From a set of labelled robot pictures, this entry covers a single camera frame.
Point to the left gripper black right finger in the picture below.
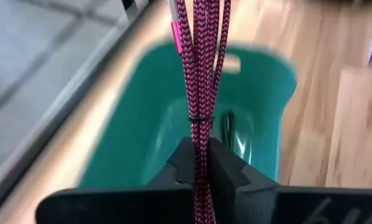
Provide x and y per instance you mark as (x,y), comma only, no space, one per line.
(267,205)

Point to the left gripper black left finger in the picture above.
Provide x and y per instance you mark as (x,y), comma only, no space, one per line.
(142,205)

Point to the teal plastic bin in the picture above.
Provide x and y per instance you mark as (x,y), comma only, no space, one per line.
(136,124)

